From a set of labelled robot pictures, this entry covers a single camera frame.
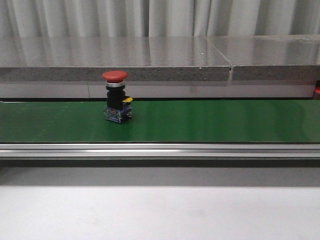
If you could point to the grey stone slab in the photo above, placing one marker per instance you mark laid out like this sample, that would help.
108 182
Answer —
293 58
85 59

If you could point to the red push button yellow clip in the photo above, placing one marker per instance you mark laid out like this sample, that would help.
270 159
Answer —
118 107

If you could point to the green conveyor belt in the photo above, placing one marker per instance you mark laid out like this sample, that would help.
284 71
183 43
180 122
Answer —
232 121

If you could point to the red plastic tray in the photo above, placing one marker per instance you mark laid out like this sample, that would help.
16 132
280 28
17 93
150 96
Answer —
317 93

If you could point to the white base panel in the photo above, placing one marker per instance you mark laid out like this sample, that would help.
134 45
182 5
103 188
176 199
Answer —
158 89

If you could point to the grey stone slab right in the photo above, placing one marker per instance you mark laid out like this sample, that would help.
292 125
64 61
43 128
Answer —
293 58

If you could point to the white curtain backdrop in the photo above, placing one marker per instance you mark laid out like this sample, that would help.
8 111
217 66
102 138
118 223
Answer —
158 18

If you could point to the grey stone slab left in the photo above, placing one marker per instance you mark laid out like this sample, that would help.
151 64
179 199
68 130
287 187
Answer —
85 59

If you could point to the aluminium conveyor side rail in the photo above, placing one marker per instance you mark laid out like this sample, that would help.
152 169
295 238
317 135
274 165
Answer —
158 151

